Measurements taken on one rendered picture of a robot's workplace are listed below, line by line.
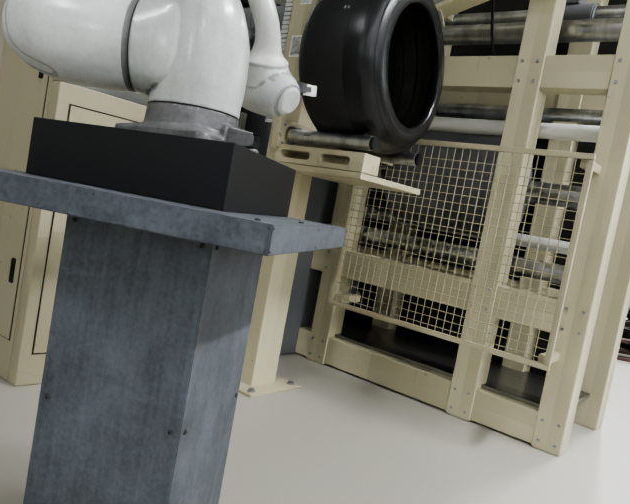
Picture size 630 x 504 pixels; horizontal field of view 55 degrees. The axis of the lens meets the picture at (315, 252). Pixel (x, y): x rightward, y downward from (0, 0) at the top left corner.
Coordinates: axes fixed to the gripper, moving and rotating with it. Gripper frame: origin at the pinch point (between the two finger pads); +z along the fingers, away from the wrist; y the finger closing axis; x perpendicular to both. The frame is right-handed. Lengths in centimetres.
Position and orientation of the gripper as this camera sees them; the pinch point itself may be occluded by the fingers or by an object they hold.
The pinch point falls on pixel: (307, 90)
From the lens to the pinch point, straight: 178.7
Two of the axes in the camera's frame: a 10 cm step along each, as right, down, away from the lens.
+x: -0.9, 9.8, 1.8
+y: -7.7, -1.9, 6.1
